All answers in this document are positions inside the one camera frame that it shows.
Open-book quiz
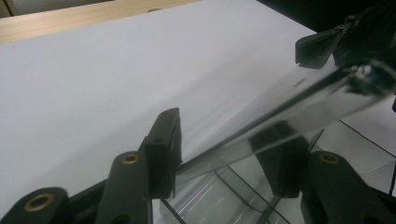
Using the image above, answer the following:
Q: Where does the transparent grey plastic box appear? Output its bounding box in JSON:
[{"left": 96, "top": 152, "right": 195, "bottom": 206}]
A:
[{"left": 152, "top": 60, "right": 396, "bottom": 224}]

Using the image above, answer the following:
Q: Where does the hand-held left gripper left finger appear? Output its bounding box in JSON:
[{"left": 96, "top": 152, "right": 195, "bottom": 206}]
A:
[{"left": 143, "top": 107, "right": 183, "bottom": 200}]

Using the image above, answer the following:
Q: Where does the black curtain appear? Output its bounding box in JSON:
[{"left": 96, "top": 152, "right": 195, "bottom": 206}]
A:
[{"left": 256, "top": 0, "right": 396, "bottom": 34}]

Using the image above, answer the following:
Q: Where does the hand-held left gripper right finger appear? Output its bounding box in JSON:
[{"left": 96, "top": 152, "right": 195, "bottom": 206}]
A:
[{"left": 248, "top": 120, "right": 311, "bottom": 199}]

